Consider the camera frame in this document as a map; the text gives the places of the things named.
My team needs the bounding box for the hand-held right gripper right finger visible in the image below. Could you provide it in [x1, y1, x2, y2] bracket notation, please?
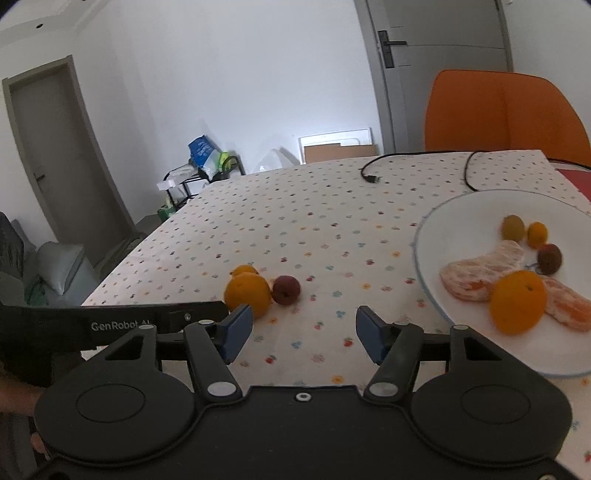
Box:
[355, 305, 502, 406]

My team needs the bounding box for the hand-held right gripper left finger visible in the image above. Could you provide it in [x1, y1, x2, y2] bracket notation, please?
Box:
[104, 304, 243, 406]

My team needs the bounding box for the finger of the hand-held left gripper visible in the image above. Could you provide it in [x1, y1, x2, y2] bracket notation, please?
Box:
[156, 300, 230, 334]

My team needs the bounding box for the pale peeled tangerine half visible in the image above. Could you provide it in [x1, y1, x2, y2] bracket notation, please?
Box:
[439, 239, 526, 302]

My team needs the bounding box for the white plate with blue rim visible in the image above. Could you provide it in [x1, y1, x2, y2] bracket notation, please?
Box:
[413, 189, 591, 379]

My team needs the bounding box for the round orange tangerine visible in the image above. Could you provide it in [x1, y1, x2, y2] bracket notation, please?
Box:
[490, 270, 548, 336]

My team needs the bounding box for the olive green plum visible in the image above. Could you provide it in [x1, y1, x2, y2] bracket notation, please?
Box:
[502, 215, 526, 242]

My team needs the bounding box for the dark red plum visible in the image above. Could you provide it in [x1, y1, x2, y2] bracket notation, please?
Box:
[271, 275, 302, 306]
[537, 244, 563, 275]

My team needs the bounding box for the orange peeled tangerine half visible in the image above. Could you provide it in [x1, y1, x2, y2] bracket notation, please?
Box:
[540, 275, 591, 332]

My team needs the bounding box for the person's left hand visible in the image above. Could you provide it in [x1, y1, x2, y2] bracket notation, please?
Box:
[0, 373, 48, 415]

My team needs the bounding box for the large orange kumquat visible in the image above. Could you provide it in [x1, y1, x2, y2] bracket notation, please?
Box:
[224, 272, 273, 319]

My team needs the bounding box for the grey cushion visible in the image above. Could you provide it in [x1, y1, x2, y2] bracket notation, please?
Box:
[36, 242, 87, 296]

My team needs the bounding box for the grey sofa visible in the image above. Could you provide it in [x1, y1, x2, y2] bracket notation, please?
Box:
[0, 211, 101, 309]

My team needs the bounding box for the white floral tablecloth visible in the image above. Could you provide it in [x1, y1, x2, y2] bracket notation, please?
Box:
[80, 148, 591, 464]

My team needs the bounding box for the blue plastic bag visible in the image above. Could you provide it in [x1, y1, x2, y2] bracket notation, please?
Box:
[187, 134, 221, 169]

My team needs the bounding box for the grey-framed interior door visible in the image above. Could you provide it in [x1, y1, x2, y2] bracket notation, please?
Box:
[2, 55, 136, 271]

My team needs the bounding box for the brown cardboard sheet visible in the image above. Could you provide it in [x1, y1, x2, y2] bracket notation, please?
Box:
[303, 143, 380, 164]

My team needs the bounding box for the white framed board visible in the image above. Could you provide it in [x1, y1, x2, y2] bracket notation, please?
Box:
[297, 127, 373, 165]

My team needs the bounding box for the red printed tablecloth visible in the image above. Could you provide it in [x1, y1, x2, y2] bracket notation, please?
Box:
[551, 159, 591, 205]

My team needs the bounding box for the orange chair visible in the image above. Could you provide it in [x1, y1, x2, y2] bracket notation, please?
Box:
[424, 69, 591, 169]

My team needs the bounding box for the grey door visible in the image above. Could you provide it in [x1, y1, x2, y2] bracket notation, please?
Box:
[355, 0, 514, 156]

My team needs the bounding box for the black wire rack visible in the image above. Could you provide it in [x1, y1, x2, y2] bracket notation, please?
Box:
[165, 157, 246, 208]

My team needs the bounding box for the black cable with plug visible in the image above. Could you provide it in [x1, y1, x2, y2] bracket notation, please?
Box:
[361, 150, 498, 192]

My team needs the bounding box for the black door handle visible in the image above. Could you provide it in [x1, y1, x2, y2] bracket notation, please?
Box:
[377, 30, 407, 69]

